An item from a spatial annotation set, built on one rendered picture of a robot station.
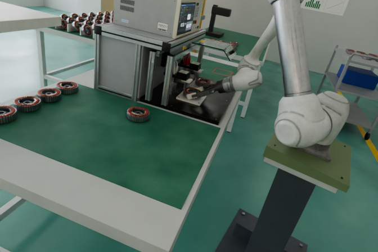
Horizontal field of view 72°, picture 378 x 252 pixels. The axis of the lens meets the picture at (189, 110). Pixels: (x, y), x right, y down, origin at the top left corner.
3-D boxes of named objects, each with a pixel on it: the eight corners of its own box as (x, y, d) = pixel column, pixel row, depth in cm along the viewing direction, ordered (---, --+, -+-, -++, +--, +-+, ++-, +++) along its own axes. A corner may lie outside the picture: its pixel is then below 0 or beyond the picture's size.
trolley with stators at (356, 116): (351, 112, 412) (382, 49, 368) (369, 143, 324) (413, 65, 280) (311, 102, 425) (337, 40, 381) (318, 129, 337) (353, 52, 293)
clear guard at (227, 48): (236, 54, 184) (238, 45, 181) (230, 61, 163) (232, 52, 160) (192, 43, 191) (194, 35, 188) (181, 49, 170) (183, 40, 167)
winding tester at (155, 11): (198, 30, 180) (204, -2, 171) (175, 39, 141) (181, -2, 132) (147, 18, 188) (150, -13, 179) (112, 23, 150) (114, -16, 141)
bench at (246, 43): (259, 80, 486) (270, 39, 453) (246, 120, 324) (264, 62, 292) (202, 65, 510) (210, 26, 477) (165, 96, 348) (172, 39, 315)
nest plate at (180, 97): (206, 97, 166) (206, 95, 165) (199, 106, 153) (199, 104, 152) (184, 91, 169) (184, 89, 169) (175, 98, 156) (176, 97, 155)
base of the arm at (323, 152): (327, 138, 135) (332, 129, 132) (330, 162, 117) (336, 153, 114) (292, 125, 139) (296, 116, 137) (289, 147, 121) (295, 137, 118)
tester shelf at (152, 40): (205, 36, 190) (206, 30, 188) (169, 53, 131) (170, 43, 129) (150, 23, 200) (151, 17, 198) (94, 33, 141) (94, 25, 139)
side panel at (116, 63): (138, 100, 151) (143, 44, 137) (135, 102, 148) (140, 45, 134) (97, 87, 157) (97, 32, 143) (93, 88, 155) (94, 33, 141)
